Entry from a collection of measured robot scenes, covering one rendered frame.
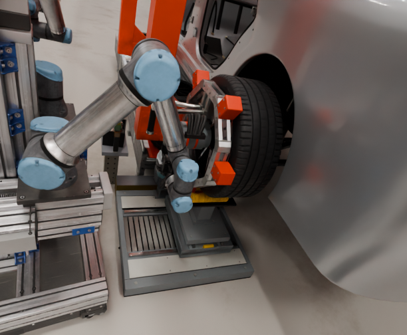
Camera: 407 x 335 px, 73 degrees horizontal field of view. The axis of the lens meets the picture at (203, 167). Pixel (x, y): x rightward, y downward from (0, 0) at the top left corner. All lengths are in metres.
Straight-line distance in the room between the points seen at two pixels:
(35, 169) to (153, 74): 0.40
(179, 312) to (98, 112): 1.28
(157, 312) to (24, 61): 1.34
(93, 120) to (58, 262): 0.99
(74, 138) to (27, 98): 0.39
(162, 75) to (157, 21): 1.00
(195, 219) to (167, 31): 1.15
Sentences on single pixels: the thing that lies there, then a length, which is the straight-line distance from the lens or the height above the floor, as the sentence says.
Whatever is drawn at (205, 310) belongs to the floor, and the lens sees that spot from 1.79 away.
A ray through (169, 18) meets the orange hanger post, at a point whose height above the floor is 1.30.
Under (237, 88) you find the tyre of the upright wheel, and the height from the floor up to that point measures 1.16.
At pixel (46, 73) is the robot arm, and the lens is 1.40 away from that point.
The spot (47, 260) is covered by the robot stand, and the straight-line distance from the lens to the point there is 1.64.
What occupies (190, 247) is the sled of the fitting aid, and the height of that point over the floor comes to 0.17.
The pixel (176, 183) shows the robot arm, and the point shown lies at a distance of 0.97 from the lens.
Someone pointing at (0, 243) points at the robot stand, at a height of 0.72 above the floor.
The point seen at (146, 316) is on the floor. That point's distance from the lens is 1.71.
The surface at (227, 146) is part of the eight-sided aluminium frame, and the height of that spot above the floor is 0.96.
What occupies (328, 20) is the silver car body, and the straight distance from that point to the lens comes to 1.27.
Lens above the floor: 1.54
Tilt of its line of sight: 34 degrees down
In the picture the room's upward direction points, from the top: 18 degrees clockwise
